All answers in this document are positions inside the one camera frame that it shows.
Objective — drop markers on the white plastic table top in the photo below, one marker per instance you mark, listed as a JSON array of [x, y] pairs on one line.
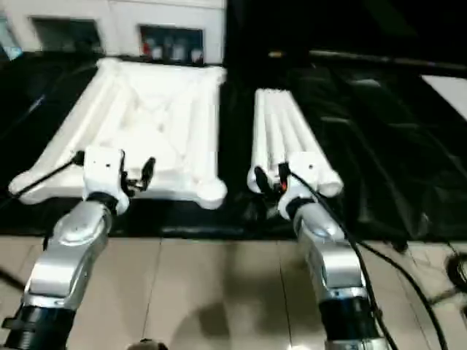
[[164, 120]]

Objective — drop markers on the white flat board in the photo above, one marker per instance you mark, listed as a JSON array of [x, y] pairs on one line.
[[448, 95]]

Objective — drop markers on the black stand leg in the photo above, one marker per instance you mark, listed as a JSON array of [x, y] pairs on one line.
[[448, 293]]

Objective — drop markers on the black case with yellow label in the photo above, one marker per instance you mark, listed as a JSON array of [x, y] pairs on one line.
[[262, 25]]

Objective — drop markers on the black table mat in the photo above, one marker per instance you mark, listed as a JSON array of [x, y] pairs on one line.
[[365, 146]]

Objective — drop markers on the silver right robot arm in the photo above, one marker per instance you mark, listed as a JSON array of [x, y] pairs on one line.
[[328, 262]]

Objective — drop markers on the white sideboard cabinet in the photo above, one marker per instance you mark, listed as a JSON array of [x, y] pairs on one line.
[[120, 29]]

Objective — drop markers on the blue plastic packaging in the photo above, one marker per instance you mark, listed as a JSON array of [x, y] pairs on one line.
[[9, 40]]

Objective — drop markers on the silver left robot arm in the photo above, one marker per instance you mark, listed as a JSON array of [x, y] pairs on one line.
[[73, 237]]

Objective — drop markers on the white plastic table leg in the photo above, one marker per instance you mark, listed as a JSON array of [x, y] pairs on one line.
[[276, 127], [290, 127], [260, 127], [310, 146]]

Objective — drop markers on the grey metal bar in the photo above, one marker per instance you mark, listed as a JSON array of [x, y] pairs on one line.
[[365, 57]]

